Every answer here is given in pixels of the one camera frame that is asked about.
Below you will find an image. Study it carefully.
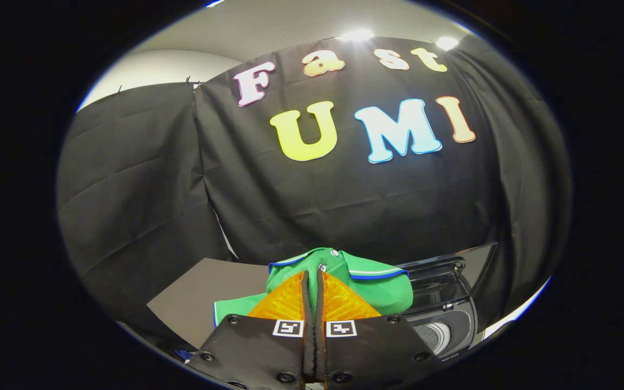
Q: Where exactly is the black backdrop cloth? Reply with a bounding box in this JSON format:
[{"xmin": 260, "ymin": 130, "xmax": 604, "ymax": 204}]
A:
[{"xmin": 56, "ymin": 35, "xmax": 573, "ymax": 336}]

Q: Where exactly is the grey cabinet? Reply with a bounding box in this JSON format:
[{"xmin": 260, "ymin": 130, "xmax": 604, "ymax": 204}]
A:
[{"xmin": 147, "ymin": 257, "xmax": 272, "ymax": 351}]

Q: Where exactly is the long ceiling light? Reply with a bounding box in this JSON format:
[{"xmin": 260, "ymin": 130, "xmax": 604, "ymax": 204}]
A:
[{"xmin": 338, "ymin": 29, "xmax": 376, "ymax": 43}]

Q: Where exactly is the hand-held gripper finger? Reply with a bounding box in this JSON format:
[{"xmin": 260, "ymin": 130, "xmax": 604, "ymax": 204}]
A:
[
  {"xmin": 315, "ymin": 268, "xmax": 443, "ymax": 390},
  {"xmin": 185, "ymin": 270, "xmax": 316, "ymax": 390}
]

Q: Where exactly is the green polo shirt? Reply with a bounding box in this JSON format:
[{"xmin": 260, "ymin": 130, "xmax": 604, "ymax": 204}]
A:
[{"xmin": 213, "ymin": 248, "xmax": 414, "ymax": 328}]

